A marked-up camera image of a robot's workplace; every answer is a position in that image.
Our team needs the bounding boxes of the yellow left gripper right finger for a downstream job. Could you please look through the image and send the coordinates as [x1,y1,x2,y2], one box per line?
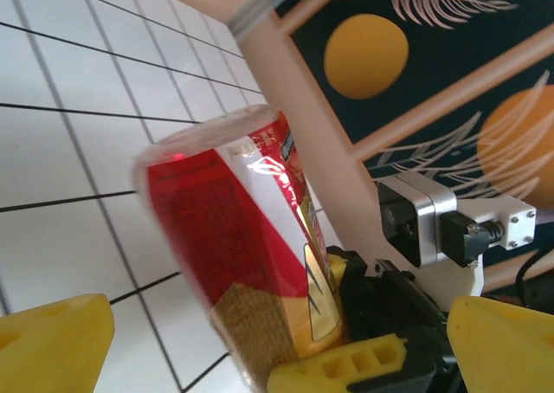
[447,295,554,393]

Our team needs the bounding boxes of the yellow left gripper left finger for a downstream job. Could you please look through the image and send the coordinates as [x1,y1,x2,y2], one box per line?
[0,293,116,393]

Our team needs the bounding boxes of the bottle with red gold label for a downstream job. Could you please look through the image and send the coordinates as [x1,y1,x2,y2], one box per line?
[132,105,347,390]

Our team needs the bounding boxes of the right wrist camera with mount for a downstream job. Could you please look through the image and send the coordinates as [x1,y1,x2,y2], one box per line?
[376,171,538,301]

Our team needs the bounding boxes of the aluminium frame post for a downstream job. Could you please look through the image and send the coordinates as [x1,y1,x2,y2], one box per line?
[227,0,312,37]

